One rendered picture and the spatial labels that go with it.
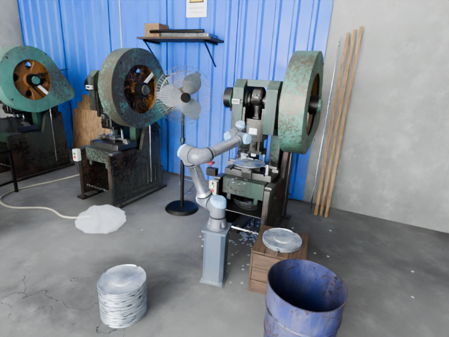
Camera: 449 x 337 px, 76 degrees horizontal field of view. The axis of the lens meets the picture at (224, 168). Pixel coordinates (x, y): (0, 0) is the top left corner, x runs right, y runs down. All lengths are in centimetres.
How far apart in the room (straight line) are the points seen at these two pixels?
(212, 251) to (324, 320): 93
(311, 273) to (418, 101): 236
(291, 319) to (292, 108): 133
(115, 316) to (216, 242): 78
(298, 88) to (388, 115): 171
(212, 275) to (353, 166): 222
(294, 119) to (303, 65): 39
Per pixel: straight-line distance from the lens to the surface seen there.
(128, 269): 213
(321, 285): 195
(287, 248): 215
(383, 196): 386
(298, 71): 219
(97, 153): 356
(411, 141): 372
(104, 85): 305
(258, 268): 219
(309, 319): 160
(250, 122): 256
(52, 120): 501
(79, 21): 563
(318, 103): 245
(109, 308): 203
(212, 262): 224
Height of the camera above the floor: 151
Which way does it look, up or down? 18 degrees down
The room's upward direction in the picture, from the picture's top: 3 degrees clockwise
